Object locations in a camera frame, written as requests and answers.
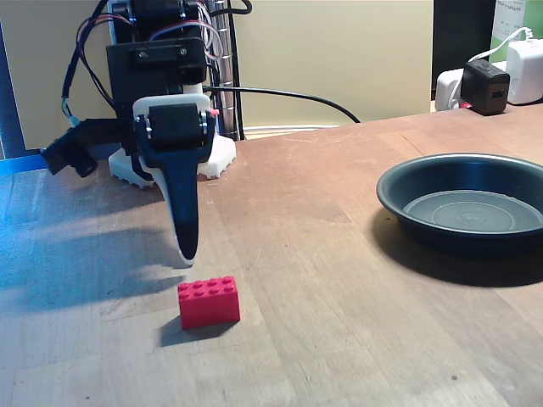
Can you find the red lego block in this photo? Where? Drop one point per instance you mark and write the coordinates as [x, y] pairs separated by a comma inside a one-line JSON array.
[[208, 305]]

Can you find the white charger block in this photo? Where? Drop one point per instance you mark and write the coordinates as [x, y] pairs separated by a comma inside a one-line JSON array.
[[526, 72]]

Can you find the chrome shelf pole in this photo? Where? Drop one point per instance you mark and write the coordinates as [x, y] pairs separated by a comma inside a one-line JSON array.
[[222, 76]]

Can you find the blue tape strip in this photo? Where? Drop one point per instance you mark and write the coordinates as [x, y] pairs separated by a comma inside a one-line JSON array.
[[21, 163]]

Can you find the white power strip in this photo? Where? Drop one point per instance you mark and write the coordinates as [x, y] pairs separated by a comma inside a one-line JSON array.
[[446, 91]]

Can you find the dark round metal pan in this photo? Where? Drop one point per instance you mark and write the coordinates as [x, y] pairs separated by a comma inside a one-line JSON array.
[[466, 212]]

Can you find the black upright panel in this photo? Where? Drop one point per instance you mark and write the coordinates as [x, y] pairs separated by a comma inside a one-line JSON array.
[[462, 34]]

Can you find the black power adapter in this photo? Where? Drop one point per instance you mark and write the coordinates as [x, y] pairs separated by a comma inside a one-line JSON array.
[[483, 87]]

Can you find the green and white box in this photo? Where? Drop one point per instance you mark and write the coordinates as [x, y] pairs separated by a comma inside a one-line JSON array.
[[515, 17]]

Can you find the black gripper camera with mount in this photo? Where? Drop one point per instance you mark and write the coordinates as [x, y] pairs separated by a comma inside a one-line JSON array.
[[68, 148]]

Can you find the dark upright frame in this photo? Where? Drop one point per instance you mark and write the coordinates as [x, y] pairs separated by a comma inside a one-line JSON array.
[[10, 106]]

